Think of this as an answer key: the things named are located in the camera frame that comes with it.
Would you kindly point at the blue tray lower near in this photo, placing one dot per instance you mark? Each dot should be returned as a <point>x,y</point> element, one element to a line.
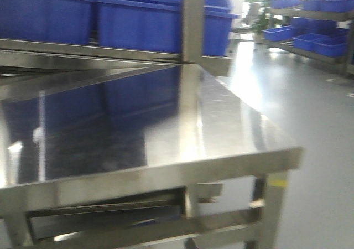
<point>332,46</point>

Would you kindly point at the right steel shelf rack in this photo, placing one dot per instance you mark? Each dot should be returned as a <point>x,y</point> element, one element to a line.
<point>321,30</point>

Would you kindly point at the stainless steel shelf frame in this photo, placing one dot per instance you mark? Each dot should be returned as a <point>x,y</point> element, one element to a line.
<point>30,54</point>

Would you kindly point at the blue plastic bin right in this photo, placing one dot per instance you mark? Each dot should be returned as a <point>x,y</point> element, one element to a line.
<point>217,24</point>

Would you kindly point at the blue tray upper near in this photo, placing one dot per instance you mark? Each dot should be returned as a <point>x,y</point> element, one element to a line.
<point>338,6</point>

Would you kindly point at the blue tray lower middle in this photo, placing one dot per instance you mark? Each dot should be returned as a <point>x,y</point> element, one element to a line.
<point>307,41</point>

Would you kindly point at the blue plastic bin middle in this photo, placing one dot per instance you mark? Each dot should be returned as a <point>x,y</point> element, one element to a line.
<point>127,24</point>

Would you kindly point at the blue tray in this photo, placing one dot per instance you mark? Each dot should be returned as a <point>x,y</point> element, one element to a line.
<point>307,41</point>
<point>279,34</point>
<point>332,46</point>
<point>279,4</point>
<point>338,6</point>

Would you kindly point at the blue tray lower far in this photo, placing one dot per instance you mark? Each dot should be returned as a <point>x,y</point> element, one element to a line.
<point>279,34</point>

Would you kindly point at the potted green plant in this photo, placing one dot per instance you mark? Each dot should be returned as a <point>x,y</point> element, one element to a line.
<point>257,19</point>

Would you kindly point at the blue plastic bin left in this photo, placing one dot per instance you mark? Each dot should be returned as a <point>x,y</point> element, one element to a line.
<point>55,21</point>

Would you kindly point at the blue plastic bin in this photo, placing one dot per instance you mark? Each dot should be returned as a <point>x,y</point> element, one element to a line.
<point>217,24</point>
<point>127,24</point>
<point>55,21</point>

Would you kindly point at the blue tray upper far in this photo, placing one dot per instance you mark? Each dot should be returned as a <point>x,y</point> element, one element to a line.
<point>279,4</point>

